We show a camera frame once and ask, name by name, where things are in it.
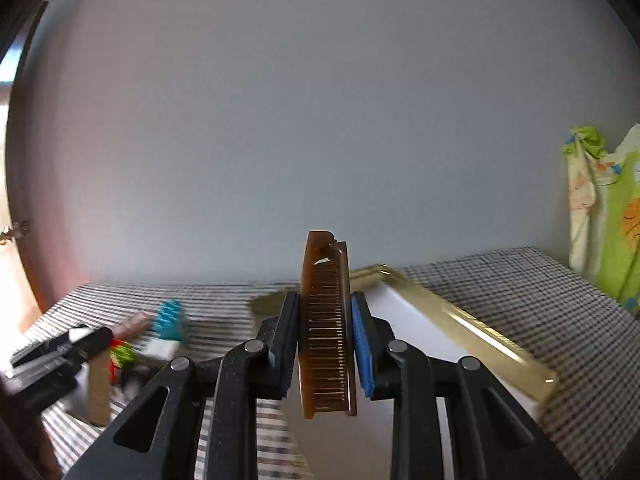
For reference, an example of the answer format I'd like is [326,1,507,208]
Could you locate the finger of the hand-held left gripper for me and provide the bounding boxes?
[10,326,115,368]

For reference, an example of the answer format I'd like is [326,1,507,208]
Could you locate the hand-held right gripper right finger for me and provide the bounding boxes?
[350,291,581,480]

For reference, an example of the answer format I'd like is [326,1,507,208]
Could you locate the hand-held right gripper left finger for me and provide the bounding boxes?
[65,290,303,480]

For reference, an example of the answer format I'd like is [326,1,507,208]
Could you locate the brown translucent folding comb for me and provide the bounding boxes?
[299,230,359,419]

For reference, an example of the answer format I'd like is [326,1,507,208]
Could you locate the teal toy building block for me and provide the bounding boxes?
[152,300,188,343]

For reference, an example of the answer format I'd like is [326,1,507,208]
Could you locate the gold tin box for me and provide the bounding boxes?
[249,263,559,480]

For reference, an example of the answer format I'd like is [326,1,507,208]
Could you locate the person's left forearm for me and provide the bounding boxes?
[0,382,63,480]

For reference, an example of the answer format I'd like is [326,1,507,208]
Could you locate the red and green small object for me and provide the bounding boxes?
[109,338,137,381]

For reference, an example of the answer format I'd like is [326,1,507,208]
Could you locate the rose gold small case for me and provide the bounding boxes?
[112,311,153,339]

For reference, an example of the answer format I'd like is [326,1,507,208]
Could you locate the tan cardboard piece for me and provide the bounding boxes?
[87,355,114,427]

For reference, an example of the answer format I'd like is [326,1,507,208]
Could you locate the white paper liner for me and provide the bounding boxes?
[280,280,543,480]

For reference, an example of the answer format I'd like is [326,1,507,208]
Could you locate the white small box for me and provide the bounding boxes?
[145,337,182,361]

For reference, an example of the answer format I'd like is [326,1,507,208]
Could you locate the brass door latch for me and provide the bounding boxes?
[0,221,30,246]

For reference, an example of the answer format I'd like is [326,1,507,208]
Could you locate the checkered tablecloth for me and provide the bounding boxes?
[20,247,640,480]

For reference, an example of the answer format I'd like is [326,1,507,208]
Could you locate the green printed hanging cloth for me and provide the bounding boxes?
[564,122,640,316]

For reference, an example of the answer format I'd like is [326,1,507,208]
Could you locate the wooden door with handle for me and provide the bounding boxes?
[0,0,51,321]

